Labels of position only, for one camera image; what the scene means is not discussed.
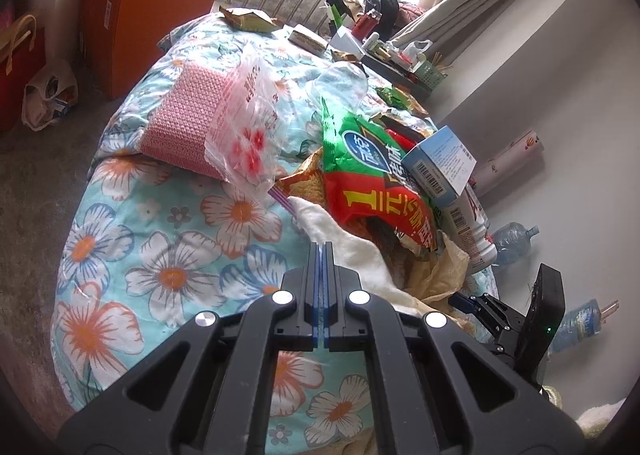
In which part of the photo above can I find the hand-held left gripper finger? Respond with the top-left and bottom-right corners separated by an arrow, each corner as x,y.
59,241 -> 321,455
322,241 -> 587,455

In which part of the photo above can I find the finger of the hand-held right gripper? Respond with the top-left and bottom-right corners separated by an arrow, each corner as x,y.
447,292 -> 526,351

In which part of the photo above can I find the white bottle with red cap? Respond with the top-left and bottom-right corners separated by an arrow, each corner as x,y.
437,180 -> 498,276

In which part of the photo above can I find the pale blue cardboard box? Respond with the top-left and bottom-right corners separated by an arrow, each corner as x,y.
401,126 -> 477,209

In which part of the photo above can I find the person's right forearm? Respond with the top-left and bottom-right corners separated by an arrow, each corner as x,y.
572,397 -> 628,441

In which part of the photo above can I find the brown paper bag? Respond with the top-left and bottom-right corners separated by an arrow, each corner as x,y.
407,230 -> 471,303

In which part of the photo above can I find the white cloth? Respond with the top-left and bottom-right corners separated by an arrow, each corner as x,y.
290,196 -> 426,318

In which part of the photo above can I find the blue water jug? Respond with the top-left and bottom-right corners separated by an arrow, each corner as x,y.
487,222 -> 541,266

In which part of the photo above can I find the large green chip bag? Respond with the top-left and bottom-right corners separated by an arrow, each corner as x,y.
320,98 -> 441,253

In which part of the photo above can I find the printed wallpaper roll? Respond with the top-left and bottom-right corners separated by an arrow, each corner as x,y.
470,129 -> 546,193

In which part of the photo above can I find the floral blanket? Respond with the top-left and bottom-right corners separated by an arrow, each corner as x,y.
50,12 -> 501,455

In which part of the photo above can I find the clear red-printed plastic bag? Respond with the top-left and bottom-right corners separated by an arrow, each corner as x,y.
204,42 -> 286,188

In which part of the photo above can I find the green snack packet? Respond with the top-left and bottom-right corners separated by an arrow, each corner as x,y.
375,85 -> 426,113

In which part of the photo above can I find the clear plastic container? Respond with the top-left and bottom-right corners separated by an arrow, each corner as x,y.
307,61 -> 371,108

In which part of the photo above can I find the pink knitted pillow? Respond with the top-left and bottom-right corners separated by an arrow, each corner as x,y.
139,60 -> 261,181

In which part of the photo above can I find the dark bedside table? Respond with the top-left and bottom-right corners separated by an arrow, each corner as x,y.
360,52 -> 436,103

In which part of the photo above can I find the green plastic basket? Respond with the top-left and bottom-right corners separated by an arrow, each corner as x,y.
407,55 -> 448,88

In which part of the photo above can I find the white plastic bag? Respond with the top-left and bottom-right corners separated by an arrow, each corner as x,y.
397,40 -> 433,66

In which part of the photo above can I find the flat white snack box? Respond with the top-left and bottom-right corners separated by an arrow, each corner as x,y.
287,24 -> 331,55

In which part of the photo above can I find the olive snack packet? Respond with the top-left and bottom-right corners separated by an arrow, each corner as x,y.
219,6 -> 283,33

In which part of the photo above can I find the black bag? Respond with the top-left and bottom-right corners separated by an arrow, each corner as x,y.
350,0 -> 401,33

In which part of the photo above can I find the orange cardboard box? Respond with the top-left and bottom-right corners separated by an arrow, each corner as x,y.
80,0 -> 222,101

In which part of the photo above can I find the beige tote bag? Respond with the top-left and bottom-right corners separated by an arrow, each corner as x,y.
22,60 -> 80,131

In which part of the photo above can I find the red tote bag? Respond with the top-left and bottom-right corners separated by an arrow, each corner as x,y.
0,12 -> 47,132

